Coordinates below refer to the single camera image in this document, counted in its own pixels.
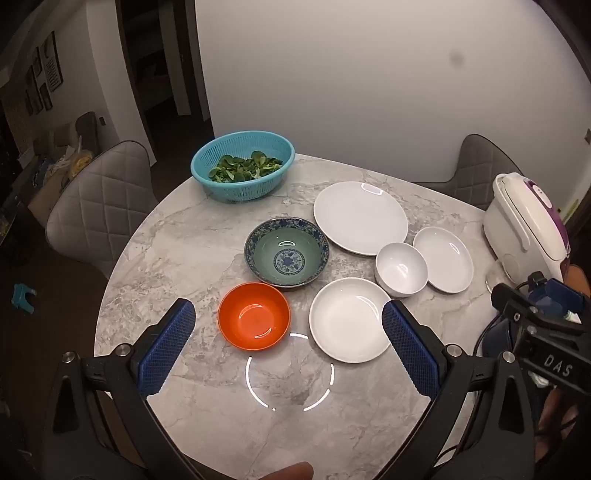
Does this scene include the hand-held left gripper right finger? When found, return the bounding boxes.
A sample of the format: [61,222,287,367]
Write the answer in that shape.
[369,299,539,480]

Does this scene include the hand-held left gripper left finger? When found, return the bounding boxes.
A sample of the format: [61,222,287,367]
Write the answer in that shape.
[41,298,204,480]

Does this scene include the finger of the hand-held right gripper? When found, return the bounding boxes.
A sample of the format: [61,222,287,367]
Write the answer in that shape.
[490,282,541,330]
[526,271,591,324]

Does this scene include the white deep plate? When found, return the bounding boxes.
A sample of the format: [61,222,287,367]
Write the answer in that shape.
[309,277,394,364]

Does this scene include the small white plate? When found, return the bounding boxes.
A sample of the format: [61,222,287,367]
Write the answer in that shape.
[412,226,475,295]

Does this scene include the small white bowl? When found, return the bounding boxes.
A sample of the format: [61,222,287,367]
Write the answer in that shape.
[375,242,429,298]

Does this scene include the orange bowl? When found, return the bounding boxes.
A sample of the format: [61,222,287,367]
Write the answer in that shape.
[217,282,291,352]

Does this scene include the large white plate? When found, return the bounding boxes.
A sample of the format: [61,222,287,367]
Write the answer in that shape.
[313,181,410,256]

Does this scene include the blue patterned ceramic bowl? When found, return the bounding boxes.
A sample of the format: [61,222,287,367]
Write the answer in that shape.
[244,218,330,291]

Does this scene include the person's left hand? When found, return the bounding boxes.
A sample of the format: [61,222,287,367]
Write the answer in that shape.
[256,462,315,480]

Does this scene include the clear glass cup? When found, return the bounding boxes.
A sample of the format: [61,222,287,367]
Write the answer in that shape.
[486,261,522,301]

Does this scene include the person's dark blue clothing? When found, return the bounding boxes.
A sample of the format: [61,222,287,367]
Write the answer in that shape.
[481,318,514,357]

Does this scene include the white purple rice cooker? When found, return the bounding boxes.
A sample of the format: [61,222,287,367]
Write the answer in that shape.
[482,172,572,283]

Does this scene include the dark grey quilted chair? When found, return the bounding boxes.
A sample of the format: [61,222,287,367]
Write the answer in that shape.
[411,134,525,212]

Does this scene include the small blue stool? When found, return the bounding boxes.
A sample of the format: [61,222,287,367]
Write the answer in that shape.
[11,284,38,315]

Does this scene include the light grey quilted chair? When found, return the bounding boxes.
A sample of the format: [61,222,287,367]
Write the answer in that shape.
[45,140,158,280]

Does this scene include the blue plastic colander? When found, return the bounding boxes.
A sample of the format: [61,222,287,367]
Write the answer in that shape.
[191,132,296,203]

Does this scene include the green leafy vegetables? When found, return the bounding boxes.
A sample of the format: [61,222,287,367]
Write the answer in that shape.
[208,150,284,184]

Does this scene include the yellow plastic bag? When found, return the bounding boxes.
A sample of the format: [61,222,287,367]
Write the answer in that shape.
[51,145,94,178]

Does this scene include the grey background chair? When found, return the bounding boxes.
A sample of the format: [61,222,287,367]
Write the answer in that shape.
[75,111,109,154]

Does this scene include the black cable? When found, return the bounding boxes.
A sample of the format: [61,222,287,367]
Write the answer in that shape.
[475,313,505,357]

